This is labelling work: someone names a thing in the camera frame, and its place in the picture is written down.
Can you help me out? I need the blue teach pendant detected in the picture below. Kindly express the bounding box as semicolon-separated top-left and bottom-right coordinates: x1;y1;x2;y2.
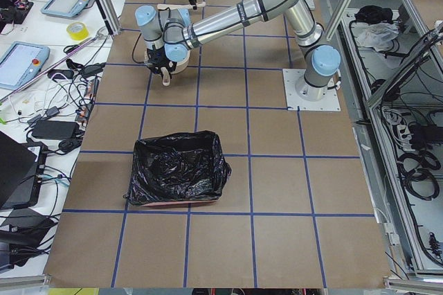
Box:
1;42;51;90
40;0;91;18

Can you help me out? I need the beige hand brush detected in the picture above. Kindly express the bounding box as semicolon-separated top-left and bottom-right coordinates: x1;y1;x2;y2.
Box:
157;1;206;10

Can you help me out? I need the black power brick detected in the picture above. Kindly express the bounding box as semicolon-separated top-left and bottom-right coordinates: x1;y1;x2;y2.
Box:
31;120;80;140

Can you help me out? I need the yellow tape roll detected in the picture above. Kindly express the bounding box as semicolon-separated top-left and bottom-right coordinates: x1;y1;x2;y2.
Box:
66;22;89;41

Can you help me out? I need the black bag lined bin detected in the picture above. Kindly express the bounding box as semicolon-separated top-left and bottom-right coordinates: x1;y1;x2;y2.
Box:
124;130;231;206

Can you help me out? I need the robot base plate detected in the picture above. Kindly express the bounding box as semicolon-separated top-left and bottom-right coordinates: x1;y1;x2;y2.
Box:
282;69;341;112

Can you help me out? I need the beige plastic dustpan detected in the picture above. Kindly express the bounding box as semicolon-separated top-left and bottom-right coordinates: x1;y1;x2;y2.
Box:
160;51;190;87

